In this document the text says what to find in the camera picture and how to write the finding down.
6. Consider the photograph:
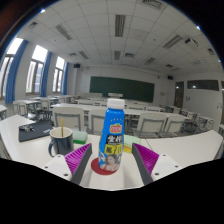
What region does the dark green blackboard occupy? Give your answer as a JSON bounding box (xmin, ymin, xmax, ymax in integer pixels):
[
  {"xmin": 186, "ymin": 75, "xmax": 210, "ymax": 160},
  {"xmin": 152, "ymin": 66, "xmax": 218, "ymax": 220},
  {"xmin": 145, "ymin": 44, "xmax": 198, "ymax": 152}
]
[{"xmin": 89, "ymin": 76, "xmax": 155, "ymax": 103}]

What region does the black flat laptop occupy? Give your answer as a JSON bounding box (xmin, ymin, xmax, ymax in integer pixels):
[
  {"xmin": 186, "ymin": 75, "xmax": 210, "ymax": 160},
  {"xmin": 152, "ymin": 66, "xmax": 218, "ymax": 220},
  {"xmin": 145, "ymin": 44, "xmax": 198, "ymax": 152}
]
[{"xmin": 18, "ymin": 119, "xmax": 54, "ymax": 143}]

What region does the bunch of keys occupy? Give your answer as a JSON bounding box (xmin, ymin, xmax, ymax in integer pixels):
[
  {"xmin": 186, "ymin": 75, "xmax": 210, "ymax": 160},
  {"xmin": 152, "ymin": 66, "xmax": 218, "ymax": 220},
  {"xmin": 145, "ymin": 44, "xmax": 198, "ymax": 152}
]
[{"xmin": 19, "ymin": 124, "xmax": 36, "ymax": 133}]

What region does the group of ceiling lights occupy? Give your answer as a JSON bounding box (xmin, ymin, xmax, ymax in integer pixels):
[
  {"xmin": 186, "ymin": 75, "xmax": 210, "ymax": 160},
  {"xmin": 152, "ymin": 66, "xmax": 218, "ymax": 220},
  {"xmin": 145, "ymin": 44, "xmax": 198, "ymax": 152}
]
[{"xmin": 26, "ymin": 0, "xmax": 218, "ymax": 73}]

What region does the dark blue mug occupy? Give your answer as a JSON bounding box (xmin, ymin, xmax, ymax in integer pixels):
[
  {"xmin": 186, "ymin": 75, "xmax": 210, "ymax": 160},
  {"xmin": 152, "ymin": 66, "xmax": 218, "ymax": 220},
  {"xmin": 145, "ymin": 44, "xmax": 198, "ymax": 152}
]
[{"xmin": 47, "ymin": 126, "xmax": 75, "ymax": 158}]

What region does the narrow tall window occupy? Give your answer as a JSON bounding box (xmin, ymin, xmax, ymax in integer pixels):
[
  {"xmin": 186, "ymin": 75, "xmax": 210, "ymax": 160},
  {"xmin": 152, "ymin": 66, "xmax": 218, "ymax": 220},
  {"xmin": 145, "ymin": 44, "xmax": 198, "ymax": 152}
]
[{"xmin": 52, "ymin": 56, "xmax": 66, "ymax": 93}]

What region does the dark wide wall window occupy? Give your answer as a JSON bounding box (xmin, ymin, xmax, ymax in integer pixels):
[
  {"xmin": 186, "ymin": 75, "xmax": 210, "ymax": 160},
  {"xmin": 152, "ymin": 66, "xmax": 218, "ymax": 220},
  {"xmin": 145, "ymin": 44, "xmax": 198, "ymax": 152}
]
[{"xmin": 187, "ymin": 79, "xmax": 220, "ymax": 92}]

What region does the flat round red coaster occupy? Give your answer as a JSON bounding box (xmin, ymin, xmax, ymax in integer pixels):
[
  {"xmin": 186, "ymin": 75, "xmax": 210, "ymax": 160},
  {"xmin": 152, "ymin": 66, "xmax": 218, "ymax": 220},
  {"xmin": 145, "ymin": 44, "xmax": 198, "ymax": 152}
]
[{"xmin": 90, "ymin": 157, "xmax": 118, "ymax": 176}]

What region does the blue white-capped drink bottle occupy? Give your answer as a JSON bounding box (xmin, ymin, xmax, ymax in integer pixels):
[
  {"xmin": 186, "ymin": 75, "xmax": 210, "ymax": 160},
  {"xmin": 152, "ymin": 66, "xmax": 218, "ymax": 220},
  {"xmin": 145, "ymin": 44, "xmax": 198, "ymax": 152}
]
[{"xmin": 98, "ymin": 97, "xmax": 126, "ymax": 174}]

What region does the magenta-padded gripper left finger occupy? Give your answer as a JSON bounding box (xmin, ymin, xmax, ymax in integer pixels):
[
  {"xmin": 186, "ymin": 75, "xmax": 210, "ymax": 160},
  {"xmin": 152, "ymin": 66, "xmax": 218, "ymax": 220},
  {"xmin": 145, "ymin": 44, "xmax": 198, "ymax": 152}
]
[{"xmin": 43, "ymin": 142, "xmax": 94, "ymax": 186}]

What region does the large tall window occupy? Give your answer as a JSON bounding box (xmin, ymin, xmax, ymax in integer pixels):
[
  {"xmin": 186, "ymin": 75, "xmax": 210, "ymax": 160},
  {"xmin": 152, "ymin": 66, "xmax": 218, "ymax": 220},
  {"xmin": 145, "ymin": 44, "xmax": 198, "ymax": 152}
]
[{"xmin": 0, "ymin": 37, "xmax": 24, "ymax": 99}]

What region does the dark classroom door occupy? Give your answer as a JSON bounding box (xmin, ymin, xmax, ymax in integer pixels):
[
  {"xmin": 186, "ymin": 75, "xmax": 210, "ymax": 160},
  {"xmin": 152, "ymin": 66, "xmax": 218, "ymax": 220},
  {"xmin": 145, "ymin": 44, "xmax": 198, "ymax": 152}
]
[{"xmin": 173, "ymin": 81, "xmax": 185, "ymax": 108}]

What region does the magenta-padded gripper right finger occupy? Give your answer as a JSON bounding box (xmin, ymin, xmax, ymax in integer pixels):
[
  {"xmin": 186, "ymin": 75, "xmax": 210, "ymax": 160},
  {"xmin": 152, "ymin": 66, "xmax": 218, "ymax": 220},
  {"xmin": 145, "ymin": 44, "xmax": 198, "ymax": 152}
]
[{"xmin": 131, "ymin": 142, "xmax": 183, "ymax": 186}]

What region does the narrow blue curtain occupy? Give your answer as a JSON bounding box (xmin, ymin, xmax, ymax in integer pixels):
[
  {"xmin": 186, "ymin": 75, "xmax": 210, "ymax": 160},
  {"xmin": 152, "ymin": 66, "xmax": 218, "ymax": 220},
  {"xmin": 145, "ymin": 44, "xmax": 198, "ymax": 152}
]
[{"xmin": 61, "ymin": 61, "xmax": 70, "ymax": 96}]

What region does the wide blue curtain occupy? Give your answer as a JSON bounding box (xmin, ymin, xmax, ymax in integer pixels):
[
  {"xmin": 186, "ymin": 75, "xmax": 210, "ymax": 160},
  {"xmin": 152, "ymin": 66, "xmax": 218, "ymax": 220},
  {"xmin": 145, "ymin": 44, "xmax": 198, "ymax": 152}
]
[{"xmin": 4, "ymin": 39, "xmax": 29, "ymax": 104}]

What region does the green and yellow sponge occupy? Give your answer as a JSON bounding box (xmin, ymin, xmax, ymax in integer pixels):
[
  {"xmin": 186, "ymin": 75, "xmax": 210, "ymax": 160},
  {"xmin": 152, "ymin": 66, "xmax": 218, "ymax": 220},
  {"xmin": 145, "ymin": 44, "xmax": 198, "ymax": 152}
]
[{"xmin": 123, "ymin": 134, "xmax": 143, "ymax": 154}]

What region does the group of classroom chairs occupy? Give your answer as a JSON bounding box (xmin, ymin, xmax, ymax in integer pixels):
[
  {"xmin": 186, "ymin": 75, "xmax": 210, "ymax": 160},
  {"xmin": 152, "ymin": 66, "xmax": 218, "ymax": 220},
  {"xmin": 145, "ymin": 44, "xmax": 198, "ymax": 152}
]
[{"xmin": 12, "ymin": 93, "xmax": 224, "ymax": 139}]

